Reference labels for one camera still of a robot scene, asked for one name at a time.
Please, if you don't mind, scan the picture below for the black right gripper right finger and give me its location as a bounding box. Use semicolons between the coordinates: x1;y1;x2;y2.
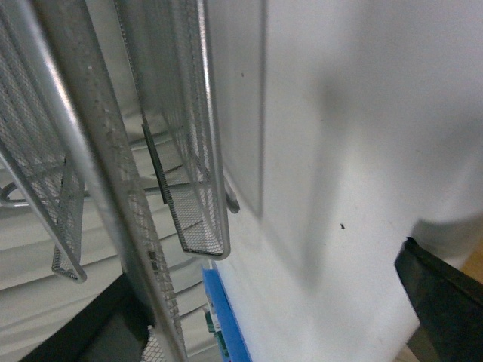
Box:
395;238;482;361

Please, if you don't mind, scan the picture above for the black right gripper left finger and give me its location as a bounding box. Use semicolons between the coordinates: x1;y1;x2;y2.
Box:
22;275;149;361

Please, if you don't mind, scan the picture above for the silver mesh paper rack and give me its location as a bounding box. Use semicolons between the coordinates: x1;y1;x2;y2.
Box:
1;1;230;361

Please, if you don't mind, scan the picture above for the blue plastic tray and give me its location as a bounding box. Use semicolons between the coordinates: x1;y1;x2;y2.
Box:
202;268;252;362

